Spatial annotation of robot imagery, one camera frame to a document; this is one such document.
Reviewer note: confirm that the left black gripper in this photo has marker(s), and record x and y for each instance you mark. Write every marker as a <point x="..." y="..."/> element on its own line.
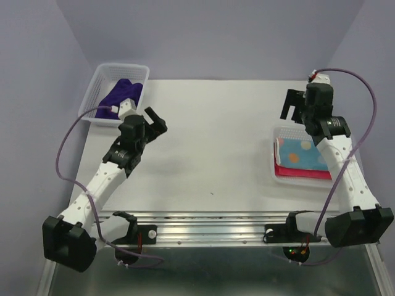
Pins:
<point x="158" y="124"/>

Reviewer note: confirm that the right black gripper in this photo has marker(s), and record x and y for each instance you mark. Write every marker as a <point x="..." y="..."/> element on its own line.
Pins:
<point x="294" y="97"/>

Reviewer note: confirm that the blue orange patterned towel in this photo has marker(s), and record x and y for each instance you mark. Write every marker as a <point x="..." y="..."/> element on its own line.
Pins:
<point x="298" y="154"/>

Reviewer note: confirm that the purple towel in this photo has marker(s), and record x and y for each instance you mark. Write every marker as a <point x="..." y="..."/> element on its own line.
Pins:
<point x="123" y="89"/>

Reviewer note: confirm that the pink towel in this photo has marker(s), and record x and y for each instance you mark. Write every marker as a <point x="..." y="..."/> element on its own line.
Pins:
<point x="300" y="173"/>

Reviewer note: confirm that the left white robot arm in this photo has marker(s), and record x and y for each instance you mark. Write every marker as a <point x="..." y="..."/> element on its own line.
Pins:
<point x="76" y="235"/>

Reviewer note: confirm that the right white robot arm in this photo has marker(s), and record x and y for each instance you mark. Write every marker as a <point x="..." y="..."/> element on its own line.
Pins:
<point x="361" y="219"/>

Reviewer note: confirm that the white basket at right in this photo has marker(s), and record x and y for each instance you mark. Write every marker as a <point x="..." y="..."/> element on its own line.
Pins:
<point x="294" y="132"/>

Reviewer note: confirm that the white basket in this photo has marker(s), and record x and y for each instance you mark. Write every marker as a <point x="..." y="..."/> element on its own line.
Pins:
<point x="105" y="78"/>
<point x="294" y="132"/>

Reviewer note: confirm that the white basket at left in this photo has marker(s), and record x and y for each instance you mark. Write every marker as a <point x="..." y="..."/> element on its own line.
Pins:
<point x="105" y="78"/>

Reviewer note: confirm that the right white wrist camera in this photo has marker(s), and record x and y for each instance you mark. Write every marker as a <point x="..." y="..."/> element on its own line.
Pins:
<point x="316" y="77"/>

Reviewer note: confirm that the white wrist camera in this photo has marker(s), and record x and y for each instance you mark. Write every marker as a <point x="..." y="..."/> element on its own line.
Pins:
<point x="126" y="108"/>
<point x="316" y="77"/>

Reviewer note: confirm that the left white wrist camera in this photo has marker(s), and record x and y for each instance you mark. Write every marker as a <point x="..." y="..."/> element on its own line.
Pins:
<point x="126" y="108"/>

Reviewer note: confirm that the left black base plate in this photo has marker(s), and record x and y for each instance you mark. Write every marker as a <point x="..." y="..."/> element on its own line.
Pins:
<point x="145" y="234"/>

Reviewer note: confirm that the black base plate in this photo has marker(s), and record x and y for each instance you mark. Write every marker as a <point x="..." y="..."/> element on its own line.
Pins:
<point x="145" y="234"/>
<point x="283" y="234"/>

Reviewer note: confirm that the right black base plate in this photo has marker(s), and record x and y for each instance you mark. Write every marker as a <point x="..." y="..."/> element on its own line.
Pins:
<point x="283" y="234"/>

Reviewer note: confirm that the aluminium mounting rail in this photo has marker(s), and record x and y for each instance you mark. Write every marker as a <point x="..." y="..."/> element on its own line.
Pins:
<point x="209" y="230"/>

